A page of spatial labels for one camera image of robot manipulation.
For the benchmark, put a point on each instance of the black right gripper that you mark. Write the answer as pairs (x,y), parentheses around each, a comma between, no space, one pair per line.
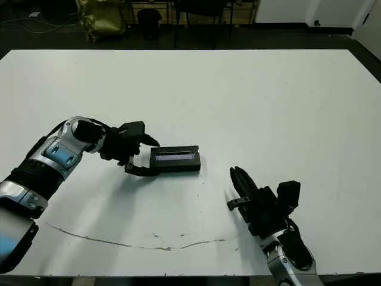
(265,213)

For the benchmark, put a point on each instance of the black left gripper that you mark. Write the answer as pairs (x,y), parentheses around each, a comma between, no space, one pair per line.
(119,147)

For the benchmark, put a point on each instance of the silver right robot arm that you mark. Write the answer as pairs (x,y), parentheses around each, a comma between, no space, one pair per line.
(285,259)

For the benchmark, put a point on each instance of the black waste bin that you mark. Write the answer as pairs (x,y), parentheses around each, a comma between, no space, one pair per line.
(149,24)

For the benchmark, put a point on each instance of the yellow-green bag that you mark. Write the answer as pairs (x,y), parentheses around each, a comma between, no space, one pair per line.
(101,21)

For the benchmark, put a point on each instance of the black chair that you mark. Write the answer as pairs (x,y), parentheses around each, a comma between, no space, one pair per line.
(199,9)

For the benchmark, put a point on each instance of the white paper sheet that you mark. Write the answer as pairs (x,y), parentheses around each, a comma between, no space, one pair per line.
(34,14)

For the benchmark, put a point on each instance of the white door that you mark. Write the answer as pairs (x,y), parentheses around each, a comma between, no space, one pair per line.
(370,26)

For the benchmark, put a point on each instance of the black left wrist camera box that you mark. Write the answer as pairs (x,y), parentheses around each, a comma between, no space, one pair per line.
(132,129)

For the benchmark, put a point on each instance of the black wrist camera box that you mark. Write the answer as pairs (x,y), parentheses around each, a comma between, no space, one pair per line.
(288,192)
(132,129)

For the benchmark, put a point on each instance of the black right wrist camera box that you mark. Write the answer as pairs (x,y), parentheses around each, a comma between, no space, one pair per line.
(288,192)

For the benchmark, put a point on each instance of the small black wall knob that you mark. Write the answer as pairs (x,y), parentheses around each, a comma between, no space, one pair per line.
(316,22)

